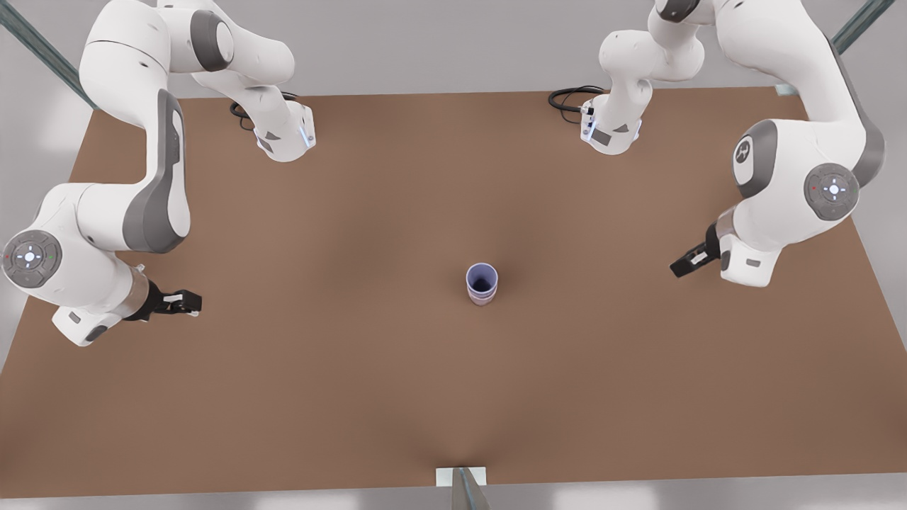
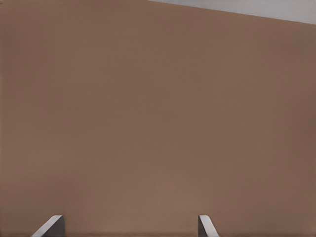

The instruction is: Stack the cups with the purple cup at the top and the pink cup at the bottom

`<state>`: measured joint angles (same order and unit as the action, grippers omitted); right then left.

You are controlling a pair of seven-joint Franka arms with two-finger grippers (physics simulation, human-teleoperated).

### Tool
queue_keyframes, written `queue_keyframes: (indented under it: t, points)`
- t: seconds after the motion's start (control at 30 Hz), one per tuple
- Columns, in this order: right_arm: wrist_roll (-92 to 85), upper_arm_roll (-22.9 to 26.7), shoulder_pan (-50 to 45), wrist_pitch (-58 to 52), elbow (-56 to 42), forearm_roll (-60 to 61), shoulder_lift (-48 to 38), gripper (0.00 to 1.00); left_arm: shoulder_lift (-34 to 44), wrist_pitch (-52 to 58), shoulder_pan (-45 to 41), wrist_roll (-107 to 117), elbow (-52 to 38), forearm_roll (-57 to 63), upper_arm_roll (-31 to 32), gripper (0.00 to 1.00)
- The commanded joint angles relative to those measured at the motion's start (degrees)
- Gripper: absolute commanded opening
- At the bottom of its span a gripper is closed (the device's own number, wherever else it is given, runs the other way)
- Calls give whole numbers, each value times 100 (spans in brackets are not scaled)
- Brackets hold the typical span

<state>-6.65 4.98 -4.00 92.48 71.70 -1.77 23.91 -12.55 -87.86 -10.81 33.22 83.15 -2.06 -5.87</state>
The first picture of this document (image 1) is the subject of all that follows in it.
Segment silver frame post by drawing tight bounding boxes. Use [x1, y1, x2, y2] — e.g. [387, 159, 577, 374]
[0, 0, 98, 111]
[830, 0, 898, 55]
[451, 467, 491, 510]

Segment black cable loop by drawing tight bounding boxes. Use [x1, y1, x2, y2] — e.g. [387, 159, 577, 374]
[547, 86, 607, 125]
[229, 91, 300, 132]

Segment purple cup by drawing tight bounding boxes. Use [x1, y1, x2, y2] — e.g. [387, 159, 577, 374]
[466, 263, 499, 301]

